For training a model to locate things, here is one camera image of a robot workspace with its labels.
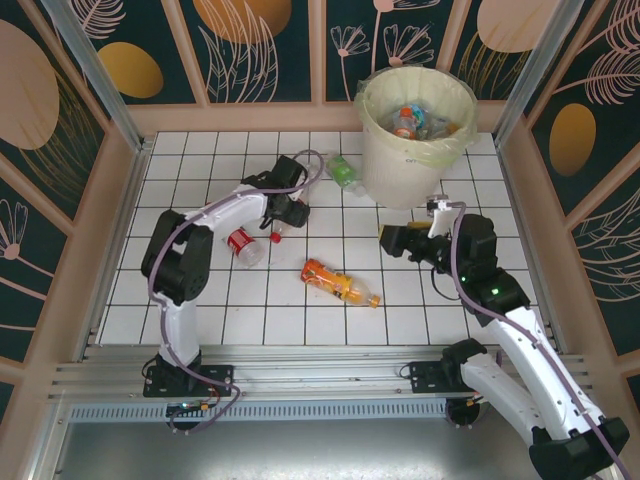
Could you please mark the red-capped bottle red white label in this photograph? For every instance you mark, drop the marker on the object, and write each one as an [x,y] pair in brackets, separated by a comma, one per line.
[245,247]

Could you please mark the clear bottle green label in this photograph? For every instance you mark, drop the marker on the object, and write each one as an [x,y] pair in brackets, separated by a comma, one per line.
[342,172]

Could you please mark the orange juice bottle orange label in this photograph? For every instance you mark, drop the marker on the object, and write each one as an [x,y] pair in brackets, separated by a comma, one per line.
[325,277]

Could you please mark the clear unlabelled plastic bottle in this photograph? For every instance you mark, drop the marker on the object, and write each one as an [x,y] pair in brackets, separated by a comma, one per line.
[435,127]

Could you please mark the small bottle orange label orange cap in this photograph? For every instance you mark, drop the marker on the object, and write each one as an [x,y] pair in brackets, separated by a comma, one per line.
[404,125]

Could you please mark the large bottle blue label blue cap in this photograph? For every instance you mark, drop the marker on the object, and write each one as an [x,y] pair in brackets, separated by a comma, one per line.
[417,114]

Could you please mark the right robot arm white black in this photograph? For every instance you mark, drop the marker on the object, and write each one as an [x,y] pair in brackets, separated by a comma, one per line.
[520,340]

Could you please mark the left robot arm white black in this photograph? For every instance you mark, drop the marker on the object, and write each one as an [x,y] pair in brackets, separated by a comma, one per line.
[180,325]

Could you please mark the cream plastic waste bin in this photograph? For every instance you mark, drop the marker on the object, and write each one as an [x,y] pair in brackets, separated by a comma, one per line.
[400,180]

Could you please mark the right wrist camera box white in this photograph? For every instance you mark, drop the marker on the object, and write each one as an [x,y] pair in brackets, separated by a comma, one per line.
[441,220]

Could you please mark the aluminium side rail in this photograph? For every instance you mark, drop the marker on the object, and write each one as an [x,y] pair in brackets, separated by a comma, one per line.
[116,250]
[524,225]

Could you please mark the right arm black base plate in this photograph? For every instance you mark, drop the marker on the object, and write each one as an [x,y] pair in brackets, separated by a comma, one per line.
[427,375]

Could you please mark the aluminium mounting rail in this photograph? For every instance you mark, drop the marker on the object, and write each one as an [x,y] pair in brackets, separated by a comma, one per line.
[320,372]

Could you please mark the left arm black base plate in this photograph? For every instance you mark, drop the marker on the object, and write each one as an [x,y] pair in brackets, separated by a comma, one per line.
[217,380]

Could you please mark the aluminium frame post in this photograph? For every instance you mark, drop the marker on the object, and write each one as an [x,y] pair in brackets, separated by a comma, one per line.
[543,50]
[120,120]

